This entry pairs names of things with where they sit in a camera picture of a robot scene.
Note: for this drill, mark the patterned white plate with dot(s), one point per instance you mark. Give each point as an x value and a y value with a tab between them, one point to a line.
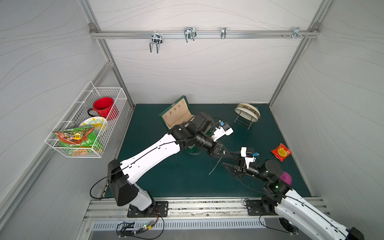
98	123

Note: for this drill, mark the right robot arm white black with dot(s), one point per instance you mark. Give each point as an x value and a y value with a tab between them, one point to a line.
283	200

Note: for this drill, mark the green snack bag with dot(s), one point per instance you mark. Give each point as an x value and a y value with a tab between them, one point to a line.
83	137

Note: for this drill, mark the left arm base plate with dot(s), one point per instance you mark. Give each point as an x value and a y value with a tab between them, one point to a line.
156	209

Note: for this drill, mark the green jewelry box beige lining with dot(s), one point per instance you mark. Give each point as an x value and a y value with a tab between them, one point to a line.
177	113

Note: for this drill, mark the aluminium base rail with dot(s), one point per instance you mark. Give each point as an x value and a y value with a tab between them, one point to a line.
179	209

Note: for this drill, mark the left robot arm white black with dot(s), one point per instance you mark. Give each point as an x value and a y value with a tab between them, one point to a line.
123	176

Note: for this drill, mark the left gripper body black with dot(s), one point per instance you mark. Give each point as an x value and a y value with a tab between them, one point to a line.
218	148

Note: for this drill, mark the white wire basket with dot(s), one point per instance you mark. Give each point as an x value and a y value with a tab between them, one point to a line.
78	113

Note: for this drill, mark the aluminium top rail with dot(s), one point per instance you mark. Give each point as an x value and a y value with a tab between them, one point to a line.
178	35

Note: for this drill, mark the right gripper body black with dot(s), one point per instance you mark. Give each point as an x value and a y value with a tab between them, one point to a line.
241	169

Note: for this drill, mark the purple onion toy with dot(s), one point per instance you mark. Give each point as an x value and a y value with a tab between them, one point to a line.
286	177

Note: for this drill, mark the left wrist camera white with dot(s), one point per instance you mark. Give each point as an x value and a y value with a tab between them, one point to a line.
222	130

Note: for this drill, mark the double metal hook left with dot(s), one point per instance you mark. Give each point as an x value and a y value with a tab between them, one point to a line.
156	41

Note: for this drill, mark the round mirror on wire stand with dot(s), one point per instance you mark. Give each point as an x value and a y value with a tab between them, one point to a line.
247	114

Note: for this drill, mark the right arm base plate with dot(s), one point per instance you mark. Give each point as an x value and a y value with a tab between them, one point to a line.
259	207

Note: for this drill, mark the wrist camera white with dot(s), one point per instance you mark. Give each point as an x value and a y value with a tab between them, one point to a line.
222	130
248	155

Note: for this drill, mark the red snack packet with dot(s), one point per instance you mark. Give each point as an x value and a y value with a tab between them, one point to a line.
281	152

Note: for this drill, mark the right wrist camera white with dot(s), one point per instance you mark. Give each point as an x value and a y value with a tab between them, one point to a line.
248	155

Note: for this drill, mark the red mug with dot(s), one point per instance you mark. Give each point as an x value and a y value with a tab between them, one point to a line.
104	107

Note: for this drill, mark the white ventilation grille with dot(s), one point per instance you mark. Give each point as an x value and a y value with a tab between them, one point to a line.
197	224

